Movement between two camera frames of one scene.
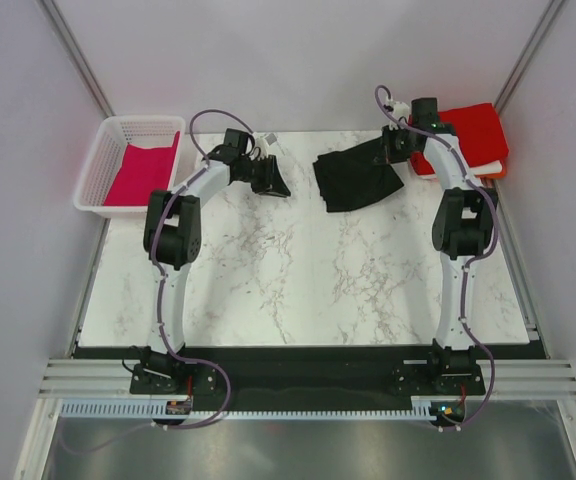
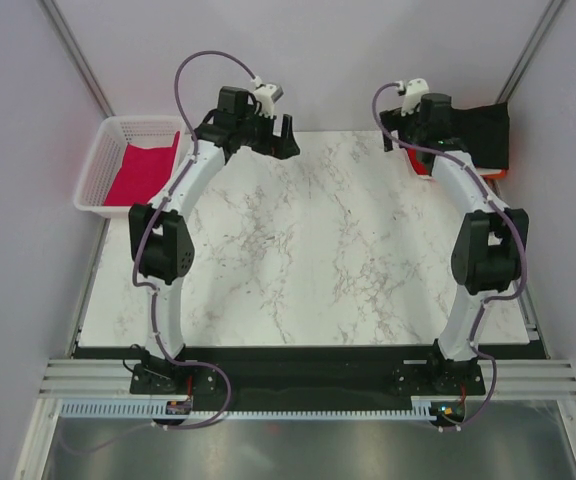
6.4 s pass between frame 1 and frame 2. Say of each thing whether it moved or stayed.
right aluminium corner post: stayed
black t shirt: moved
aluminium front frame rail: stayed
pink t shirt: stayed
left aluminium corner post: stayed
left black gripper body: moved
